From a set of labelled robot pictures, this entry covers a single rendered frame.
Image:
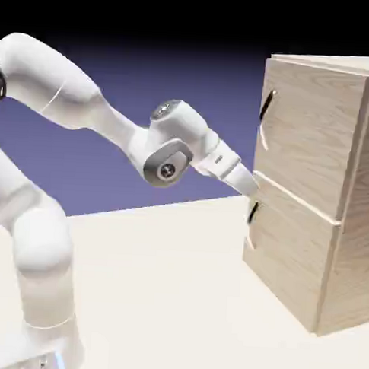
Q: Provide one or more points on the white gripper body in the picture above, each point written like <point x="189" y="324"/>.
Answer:
<point x="241" y="179"/>

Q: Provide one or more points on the large light wood door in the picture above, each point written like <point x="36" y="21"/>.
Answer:
<point x="309" y="133"/>

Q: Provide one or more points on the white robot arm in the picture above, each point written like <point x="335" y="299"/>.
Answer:
<point x="55" y="83"/>

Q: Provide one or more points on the small light wood door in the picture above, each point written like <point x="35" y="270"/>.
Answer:
<point x="287" y="263"/>

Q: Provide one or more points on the light wood cabinet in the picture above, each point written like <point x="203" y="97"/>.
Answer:
<point x="356" y="211"/>

